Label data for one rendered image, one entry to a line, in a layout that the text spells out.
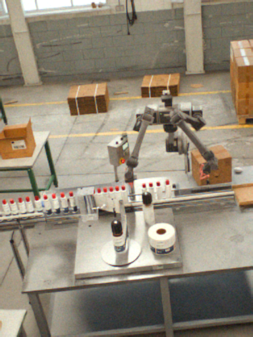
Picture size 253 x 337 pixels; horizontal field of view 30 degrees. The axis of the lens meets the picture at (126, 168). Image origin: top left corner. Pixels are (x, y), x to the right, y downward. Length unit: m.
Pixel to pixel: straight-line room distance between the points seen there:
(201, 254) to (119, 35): 6.13
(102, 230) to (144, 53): 5.75
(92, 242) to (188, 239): 0.76
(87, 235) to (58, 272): 0.40
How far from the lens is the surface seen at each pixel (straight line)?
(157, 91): 8.28
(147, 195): 3.75
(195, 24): 8.99
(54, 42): 9.46
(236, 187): 4.38
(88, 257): 3.73
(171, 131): 4.35
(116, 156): 3.90
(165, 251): 3.62
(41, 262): 3.87
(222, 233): 3.89
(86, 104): 7.99
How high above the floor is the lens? 3.33
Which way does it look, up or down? 32 degrees down
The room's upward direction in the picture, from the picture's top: 8 degrees counter-clockwise
